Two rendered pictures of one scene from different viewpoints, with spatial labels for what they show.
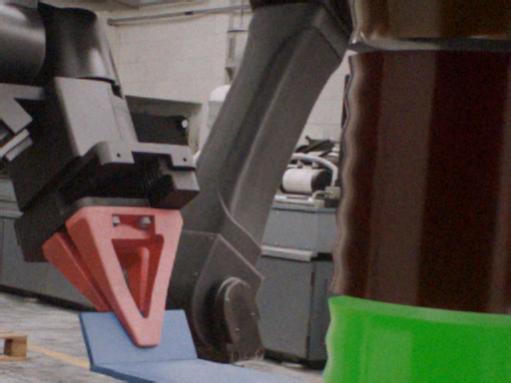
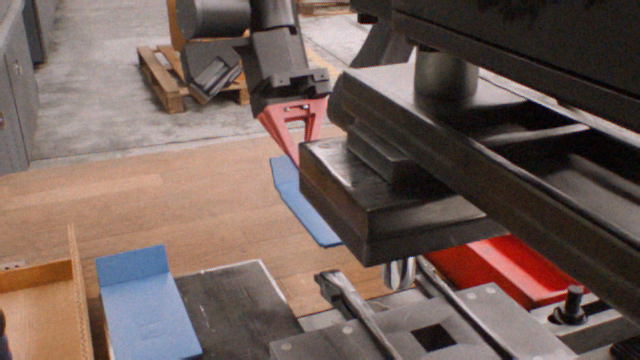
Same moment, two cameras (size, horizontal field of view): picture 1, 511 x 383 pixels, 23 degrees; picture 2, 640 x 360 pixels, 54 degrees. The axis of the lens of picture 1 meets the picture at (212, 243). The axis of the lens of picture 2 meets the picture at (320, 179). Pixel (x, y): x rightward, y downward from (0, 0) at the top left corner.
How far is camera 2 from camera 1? 27 cm
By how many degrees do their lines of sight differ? 28
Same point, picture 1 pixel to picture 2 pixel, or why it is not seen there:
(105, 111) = (281, 48)
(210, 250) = not seen: hidden behind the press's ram
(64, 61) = (262, 17)
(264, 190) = (403, 52)
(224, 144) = (380, 27)
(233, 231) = not seen: hidden behind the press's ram
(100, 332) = (279, 167)
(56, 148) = (256, 71)
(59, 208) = (260, 101)
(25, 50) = (236, 19)
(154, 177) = (307, 84)
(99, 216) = (276, 110)
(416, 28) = not seen: outside the picture
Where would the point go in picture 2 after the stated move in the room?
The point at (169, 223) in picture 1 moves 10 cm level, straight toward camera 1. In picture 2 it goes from (318, 106) to (290, 140)
